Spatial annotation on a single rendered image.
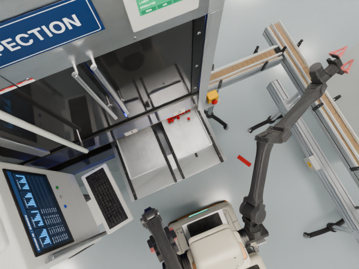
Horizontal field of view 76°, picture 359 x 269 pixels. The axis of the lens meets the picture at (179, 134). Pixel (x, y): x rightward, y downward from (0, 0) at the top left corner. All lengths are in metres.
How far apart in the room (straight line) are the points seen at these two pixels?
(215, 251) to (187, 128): 0.85
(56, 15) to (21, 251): 0.82
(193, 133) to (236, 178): 1.03
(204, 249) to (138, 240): 1.49
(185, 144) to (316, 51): 2.23
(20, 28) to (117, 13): 0.23
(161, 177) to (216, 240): 0.63
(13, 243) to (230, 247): 0.83
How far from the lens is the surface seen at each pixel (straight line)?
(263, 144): 1.11
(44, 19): 0.68
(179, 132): 1.61
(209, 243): 1.11
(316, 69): 1.40
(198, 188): 2.43
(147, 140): 1.62
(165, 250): 0.96
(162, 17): 0.76
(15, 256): 1.10
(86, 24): 0.70
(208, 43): 0.99
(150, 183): 1.57
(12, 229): 1.12
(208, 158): 1.58
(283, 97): 2.22
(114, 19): 0.72
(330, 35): 3.53
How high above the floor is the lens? 2.43
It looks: 75 degrees down
